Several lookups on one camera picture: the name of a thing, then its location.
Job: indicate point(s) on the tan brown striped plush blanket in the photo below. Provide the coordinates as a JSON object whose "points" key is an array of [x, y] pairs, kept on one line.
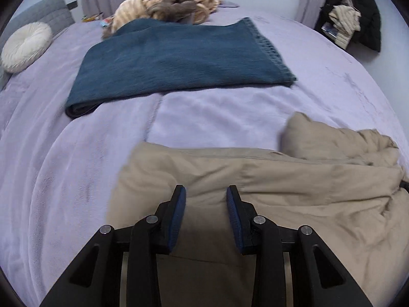
{"points": [[166, 3]]}

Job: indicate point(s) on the black hanging coat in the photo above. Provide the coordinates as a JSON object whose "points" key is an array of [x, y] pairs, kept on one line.
{"points": [[370, 22]]}

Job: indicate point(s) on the grey quilted headboard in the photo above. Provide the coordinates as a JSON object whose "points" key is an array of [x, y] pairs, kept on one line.
{"points": [[48, 9]]}

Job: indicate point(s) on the blue white hanging tag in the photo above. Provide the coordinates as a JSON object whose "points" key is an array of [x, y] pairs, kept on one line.
{"points": [[329, 30]]}

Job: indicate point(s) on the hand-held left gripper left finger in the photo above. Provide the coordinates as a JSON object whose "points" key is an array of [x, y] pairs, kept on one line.
{"points": [[177, 220]]}

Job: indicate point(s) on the beige hanging down jacket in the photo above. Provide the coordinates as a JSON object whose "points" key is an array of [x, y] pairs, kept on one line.
{"points": [[345, 22]]}

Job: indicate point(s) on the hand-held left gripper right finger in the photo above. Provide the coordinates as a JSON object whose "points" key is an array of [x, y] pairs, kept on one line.
{"points": [[235, 220]]}

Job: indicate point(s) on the folded blue jeans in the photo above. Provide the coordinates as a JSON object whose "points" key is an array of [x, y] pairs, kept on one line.
{"points": [[175, 60]]}

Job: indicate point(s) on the pile of small bedside objects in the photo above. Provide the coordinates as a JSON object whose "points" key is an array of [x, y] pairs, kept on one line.
{"points": [[92, 17]]}

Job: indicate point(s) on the round white pleated cushion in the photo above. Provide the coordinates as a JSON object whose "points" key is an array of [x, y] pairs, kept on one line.
{"points": [[25, 46]]}

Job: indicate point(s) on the colourful printed cloth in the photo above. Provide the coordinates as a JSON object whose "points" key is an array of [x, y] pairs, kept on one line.
{"points": [[105, 24]]}

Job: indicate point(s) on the beige puffer jacket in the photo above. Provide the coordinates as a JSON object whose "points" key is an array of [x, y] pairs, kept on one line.
{"points": [[287, 182]]}

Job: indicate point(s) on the purple pillow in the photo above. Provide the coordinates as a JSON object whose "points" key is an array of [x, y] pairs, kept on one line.
{"points": [[228, 4]]}

